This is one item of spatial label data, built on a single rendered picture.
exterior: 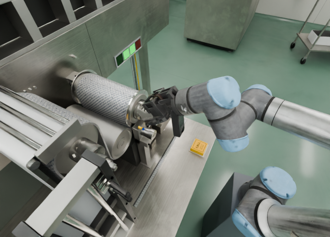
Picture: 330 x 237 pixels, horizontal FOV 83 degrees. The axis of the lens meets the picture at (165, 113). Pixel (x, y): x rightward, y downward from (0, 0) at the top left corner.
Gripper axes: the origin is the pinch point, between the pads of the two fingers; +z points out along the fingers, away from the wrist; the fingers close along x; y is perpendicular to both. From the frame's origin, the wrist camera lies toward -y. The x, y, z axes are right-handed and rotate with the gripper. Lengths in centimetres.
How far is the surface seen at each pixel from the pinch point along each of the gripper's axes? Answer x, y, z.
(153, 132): 1.9, -6.1, -0.7
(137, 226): 27.3, -32.6, 14.1
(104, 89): 0.4, 15.7, 7.9
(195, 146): -16.1, -35.3, 7.0
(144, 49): -79, 12, 59
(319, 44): -313, -146, -24
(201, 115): -116, -94, 81
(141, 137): 2.8, -7.1, 7.0
